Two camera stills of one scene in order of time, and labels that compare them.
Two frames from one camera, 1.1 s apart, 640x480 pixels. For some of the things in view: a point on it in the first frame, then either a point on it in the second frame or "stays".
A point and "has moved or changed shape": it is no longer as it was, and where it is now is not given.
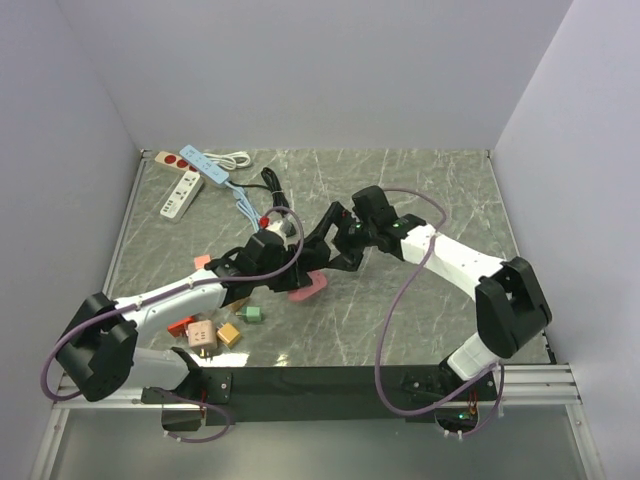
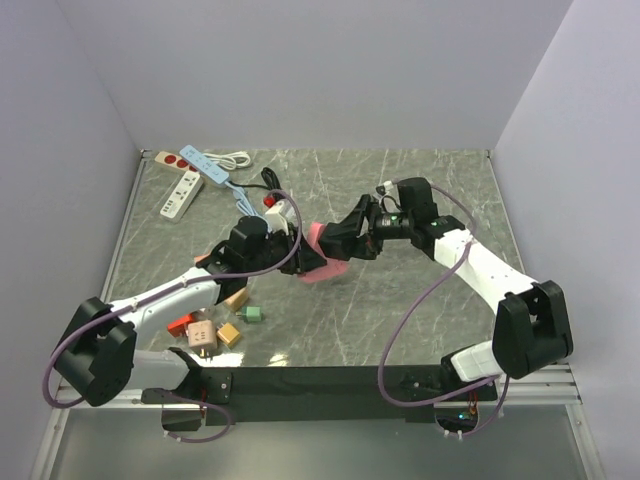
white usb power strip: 182,197 stays
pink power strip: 319,281 has moved or changed shape
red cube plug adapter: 178,329 stays
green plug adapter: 251,313 stays
